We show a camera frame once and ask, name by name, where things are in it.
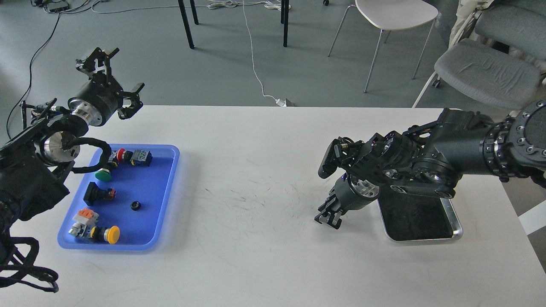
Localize red push button switch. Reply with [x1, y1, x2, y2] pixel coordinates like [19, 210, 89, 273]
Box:
[109, 148, 134, 163]

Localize black table legs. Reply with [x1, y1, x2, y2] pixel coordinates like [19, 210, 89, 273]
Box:
[178, 0, 290, 49]

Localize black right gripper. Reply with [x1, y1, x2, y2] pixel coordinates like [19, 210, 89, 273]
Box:
[314, 175, 380, 229]

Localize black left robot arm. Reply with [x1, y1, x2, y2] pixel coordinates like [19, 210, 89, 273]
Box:
[0, 47, 144, 292]

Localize white cable on floor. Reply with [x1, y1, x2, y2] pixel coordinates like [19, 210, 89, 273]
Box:
[207, 0, 292, 103]

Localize green push button switch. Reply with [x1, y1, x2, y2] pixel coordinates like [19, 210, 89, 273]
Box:
[94, 162, 118, 182]

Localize blue plastic tray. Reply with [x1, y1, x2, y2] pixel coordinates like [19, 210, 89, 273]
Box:
[57, 143, 180, 251]

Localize white power adapter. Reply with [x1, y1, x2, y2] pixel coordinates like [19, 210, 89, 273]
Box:
[275, 98, 296, 107]

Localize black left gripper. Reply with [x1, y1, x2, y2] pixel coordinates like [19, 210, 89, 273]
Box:
[68, 47, 145, 126]

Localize grey upholstered chair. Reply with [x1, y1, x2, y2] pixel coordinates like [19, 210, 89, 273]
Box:
[434, 38, 541, 110]

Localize white chair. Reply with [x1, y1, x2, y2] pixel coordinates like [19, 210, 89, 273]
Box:
[328, 0, 439, 93]

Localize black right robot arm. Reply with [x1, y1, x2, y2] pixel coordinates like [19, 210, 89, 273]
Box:
[314, 100, 546, 229]

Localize silver metal tray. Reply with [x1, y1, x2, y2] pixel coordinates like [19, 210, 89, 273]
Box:
[377, 194, 463, 243]

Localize yellow mushroom push button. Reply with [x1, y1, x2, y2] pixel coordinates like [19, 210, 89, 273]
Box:
[68, 224, 120, 244]

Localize black switch contact block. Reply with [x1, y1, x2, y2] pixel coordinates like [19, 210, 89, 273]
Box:
[129, 150, 153, 167]

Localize orange white contact block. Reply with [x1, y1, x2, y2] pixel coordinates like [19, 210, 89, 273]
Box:
[73, 208, 99, 226]

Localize black selector switch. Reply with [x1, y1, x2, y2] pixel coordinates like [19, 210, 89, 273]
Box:
[83, 182, 116, 206]

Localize black cable on floor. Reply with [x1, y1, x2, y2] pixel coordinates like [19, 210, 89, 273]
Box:
[6, 0, 103, 141]

